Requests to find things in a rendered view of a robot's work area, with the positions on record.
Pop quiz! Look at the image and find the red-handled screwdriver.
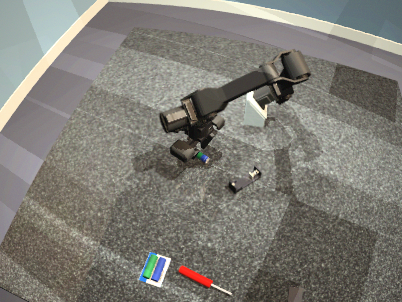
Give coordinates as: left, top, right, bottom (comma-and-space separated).
179, 266, 232, 295

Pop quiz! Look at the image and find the blue and green battery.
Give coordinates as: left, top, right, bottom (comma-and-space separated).
196, 151, 209, 163

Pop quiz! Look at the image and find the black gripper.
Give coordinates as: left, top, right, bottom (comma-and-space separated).
170, 115, 225, 163

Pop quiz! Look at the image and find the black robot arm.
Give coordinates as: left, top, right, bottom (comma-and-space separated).
160, 49, 311, 135

